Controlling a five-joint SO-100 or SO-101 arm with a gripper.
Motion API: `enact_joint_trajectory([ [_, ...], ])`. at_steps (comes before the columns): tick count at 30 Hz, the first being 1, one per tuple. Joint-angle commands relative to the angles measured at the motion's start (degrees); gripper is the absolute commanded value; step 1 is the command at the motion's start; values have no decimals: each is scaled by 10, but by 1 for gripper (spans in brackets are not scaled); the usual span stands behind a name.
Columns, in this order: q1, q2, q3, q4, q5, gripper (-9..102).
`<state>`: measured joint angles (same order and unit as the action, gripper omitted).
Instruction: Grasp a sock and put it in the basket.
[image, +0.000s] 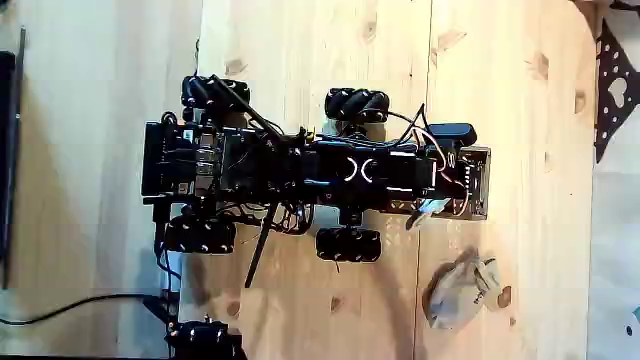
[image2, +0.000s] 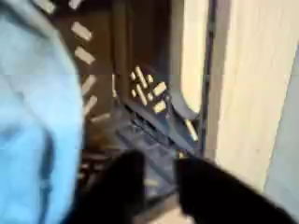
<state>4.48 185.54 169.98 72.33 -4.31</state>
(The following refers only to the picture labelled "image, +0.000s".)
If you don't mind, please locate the grey sock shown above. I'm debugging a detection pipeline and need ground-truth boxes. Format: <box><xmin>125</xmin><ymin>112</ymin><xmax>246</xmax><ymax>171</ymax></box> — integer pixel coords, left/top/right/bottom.
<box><xmin>422</xmin><ymin>248</ymin><xmax>502</xmax><ymax>332</ymax></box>

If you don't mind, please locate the brown perforated basket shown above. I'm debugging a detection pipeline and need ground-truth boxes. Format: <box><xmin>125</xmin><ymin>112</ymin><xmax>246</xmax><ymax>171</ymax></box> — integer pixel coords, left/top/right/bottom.
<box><xmin>384</xmin><ymin>144</ymin><xmax>493</xmax><ymax>222</ymax></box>

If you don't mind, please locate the black mecanum wheel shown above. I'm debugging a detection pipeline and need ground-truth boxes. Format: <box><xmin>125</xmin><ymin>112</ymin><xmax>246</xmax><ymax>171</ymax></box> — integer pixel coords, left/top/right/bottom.
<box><xmin>315</xmin><ymin>226</ymin><xmax>383</xmax><ymax>264</ymax></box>
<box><xmin>324</xmin><ymin>87</ymin><xmax>391</xmax><ymax>125</ymax></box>
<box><xmin>163</xmin><ymin>214</ymin><xmax>237</xmax><ymax>255</ymax></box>
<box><xmin>180</xmin><ymin>74</ymin><xmax>251</xmax><ymax>112</ymax></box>

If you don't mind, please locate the white patterned cloth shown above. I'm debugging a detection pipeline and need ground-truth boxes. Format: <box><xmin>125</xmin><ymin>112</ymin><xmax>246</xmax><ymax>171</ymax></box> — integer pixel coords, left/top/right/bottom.
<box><xmin>587</xmin><ymin>0</ymin><xmax>640</xmax><ymax>360</ymax></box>

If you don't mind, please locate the black perforated heart sheet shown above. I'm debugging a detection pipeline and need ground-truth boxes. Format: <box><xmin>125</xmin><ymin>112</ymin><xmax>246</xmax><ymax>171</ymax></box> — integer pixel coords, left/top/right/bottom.
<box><xmin>593</xmin><ymin>19</ymin><xmax>640</xmax><ymax>164</ymax></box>

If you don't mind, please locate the black rod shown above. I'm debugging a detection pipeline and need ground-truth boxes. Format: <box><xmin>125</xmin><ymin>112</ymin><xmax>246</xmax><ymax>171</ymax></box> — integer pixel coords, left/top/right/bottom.
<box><xmin>243</xmin><ymin>201</ymin><xmax>280</xmax><ymax>290</ymax></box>
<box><xmin>209</xmin><ymin>74</ymin><xmax>287</xmax><ymax>145</ymax></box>

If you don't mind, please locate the black mobile base chassis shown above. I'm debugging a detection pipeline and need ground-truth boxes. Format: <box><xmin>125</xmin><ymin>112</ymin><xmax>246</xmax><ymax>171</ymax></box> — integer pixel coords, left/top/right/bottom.
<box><xmin>141</xmin><ymin>112</ymin><xmax>321</xmax><ymax>236</ymax></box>

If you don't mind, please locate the black device with lights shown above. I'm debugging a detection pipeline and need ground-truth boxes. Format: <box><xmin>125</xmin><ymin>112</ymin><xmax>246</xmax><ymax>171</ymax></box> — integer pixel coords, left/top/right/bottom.
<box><xmin>164</xmin><ymin>314</ymin><xmax>247</xmax><ymax>360</ymax></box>

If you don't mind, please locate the black panel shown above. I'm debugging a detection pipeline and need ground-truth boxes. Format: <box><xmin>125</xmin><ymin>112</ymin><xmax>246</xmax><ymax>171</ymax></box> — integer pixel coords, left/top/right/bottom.
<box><xmin>0</xmin><ymin>27</ymin><xmax>27</xmax><ymax>291</ymax></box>

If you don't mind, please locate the red white servo wire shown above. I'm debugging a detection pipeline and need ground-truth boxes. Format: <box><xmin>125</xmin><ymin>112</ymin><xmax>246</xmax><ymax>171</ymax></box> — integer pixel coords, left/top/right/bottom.
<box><xmin>422</xmin><ymin>127</ymin><xmax>472</xmax><ymax>218</ymax></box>

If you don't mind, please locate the black oval camera box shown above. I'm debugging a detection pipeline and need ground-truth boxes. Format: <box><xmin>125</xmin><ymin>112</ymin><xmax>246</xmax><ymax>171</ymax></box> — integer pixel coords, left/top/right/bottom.
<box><xmin>428</xmin><ymin>122</ymin><xmax>478</xmax><ymax>147</ymax></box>

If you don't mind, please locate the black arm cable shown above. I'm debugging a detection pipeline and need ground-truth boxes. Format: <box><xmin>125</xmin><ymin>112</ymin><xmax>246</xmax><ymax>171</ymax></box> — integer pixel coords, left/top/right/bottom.
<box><xmin>385</xmin><ymin>103</ymin><xmax>432</xmax><ymax>147</ymax></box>

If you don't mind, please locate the black floor cable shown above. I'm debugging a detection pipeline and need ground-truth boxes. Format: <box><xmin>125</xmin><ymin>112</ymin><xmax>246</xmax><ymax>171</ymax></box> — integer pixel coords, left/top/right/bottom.
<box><xmin>0</xmin><ymin>292</ymin><xmax>180</xmax><ymax>327</ymax></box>

